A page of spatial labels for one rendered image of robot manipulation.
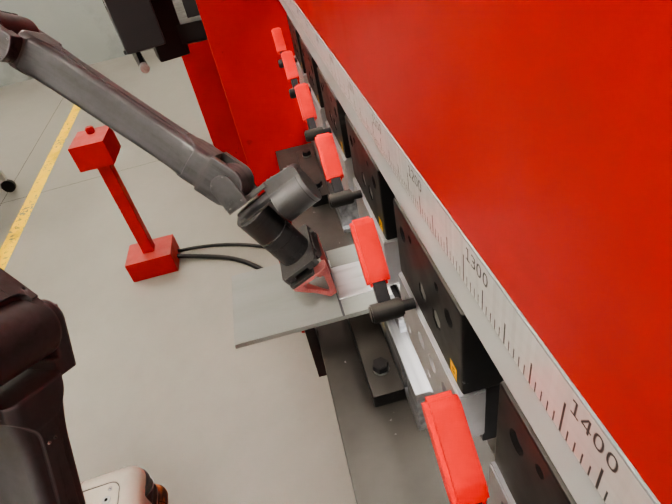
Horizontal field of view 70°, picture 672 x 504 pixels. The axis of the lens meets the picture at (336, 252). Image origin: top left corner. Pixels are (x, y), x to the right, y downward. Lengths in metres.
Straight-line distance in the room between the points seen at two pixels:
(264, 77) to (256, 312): 0.89
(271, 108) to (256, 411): 1.13
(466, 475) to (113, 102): 0.66
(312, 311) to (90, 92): 0.47
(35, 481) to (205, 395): 1.65
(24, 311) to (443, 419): 0.34
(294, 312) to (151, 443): 1.35
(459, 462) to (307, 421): 1.61
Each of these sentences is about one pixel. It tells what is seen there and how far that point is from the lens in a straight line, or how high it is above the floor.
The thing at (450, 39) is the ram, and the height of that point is 1.50.
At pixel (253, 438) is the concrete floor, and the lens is 1.93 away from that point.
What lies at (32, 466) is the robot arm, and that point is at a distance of 0.48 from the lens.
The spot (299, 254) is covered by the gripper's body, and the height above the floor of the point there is 1.11.
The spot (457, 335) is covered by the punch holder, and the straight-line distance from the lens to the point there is 0.34.
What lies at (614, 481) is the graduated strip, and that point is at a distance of 0.21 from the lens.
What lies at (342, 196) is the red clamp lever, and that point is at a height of 1.26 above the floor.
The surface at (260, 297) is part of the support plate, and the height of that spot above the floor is 1.00.
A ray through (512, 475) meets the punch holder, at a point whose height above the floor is 1.28.
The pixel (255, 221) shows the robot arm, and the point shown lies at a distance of 0.72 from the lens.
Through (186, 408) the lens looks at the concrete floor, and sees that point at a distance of 2.12.
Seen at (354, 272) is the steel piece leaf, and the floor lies 1.00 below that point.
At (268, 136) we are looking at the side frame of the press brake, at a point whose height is 0.93.
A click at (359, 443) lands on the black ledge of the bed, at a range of 0.80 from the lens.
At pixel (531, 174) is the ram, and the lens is 0.19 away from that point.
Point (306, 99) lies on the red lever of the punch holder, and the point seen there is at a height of 1.30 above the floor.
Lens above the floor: 1.57
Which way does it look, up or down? 38 degrees down
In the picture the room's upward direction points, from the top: 12 degrees counter-clockwise
